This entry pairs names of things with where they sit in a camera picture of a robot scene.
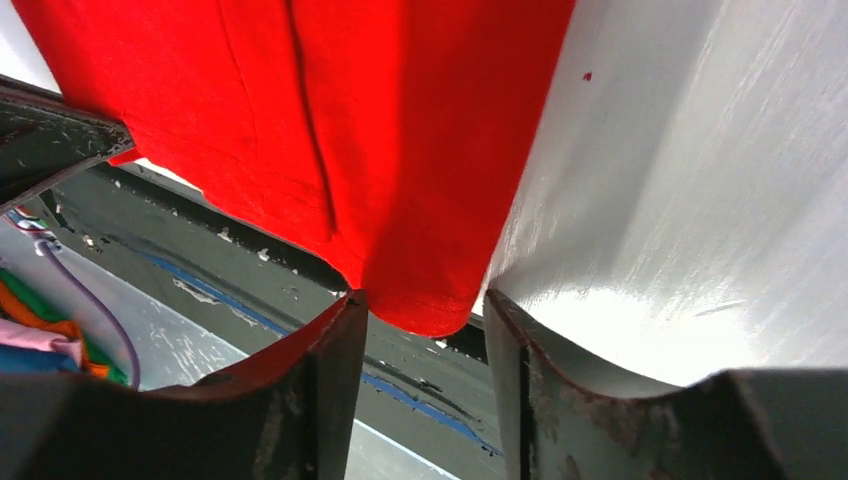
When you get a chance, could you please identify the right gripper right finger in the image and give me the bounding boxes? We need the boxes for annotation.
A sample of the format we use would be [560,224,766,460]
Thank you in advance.
[484,289,847,479]

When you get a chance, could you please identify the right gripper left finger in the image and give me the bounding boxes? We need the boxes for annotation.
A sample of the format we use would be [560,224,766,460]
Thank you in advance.
[1,290,368,479]

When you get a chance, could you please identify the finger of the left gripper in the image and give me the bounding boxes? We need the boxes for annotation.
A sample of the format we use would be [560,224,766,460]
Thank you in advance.
[1,75,135,213]

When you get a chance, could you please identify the red t-shirt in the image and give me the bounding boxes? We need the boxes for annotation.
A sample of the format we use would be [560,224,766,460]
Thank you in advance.
[14,1,574,337]

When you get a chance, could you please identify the colourful clothes pile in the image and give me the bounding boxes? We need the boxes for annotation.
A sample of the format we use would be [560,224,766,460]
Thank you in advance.
[1,269,130,386]

